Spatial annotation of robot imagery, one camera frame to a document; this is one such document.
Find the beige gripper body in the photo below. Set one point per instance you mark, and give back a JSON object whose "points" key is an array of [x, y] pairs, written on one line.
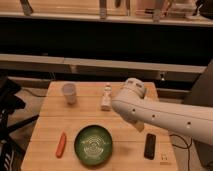
{"points": [[139, 126]]}

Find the green ceramic bowl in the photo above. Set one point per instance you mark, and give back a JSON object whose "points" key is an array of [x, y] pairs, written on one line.
{"points": [[93, 145]]}

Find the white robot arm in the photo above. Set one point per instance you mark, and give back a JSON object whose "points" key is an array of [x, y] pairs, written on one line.
{"points": [[189, 120]]}

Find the black remote control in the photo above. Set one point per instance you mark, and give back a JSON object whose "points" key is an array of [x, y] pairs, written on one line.
{"points": [[149, 151]]}

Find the small white bottle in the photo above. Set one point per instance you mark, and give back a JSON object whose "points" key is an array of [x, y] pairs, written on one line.
{"points": [[106, 98]]}

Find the translucent plastic cup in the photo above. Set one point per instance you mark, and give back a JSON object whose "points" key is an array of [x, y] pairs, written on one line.
{"points": [[69, 92]]}

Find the orange carrot toy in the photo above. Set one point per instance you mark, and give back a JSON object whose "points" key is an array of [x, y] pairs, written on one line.
{"points": [[61, 146]]}

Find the long wooden shelf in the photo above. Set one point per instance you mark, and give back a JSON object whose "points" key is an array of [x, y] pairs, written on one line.
{"points": [[111, 68]]}

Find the black tripod stand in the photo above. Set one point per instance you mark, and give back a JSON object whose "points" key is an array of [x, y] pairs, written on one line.
{"points": [[9, 103]]}

